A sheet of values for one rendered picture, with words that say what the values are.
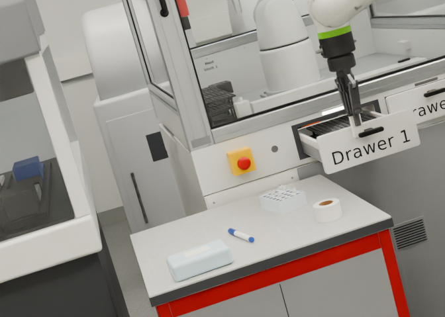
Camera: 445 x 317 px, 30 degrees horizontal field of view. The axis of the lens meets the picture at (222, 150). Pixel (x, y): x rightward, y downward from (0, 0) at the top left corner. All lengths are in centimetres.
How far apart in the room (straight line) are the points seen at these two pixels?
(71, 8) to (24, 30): 349
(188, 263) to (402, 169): 97
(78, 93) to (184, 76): 327
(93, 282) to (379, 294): 80
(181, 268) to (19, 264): 51
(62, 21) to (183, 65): 326
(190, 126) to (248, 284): 67
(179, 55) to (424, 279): 110
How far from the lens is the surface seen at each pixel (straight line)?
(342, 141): 235
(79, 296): 242
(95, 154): 579
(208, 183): 256
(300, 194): 232
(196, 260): 200
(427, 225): 280
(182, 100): 251
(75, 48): 571
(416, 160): 274
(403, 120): 241
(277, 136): 258
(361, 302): 213
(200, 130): 253
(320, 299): 209
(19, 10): 222
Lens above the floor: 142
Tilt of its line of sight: 11 degrees down
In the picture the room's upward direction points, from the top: 16 degrees counter-clockwise
